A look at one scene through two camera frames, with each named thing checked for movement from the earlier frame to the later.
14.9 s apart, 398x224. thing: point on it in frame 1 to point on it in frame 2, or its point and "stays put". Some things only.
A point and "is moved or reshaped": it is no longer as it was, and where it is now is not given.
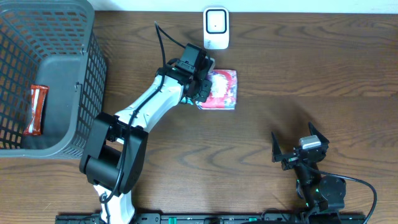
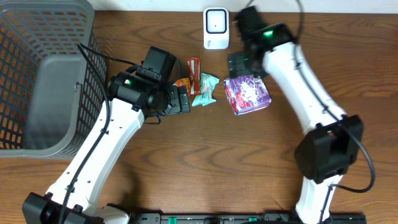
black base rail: (221, 218) stays put
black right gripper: (277, 155) to (238, 65)
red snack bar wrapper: (38, 98) is moved or reshaped
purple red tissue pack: (223, 93) to (246, 94)
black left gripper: (204, 86) to (183, 99)
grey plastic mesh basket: (53, 43) stays put
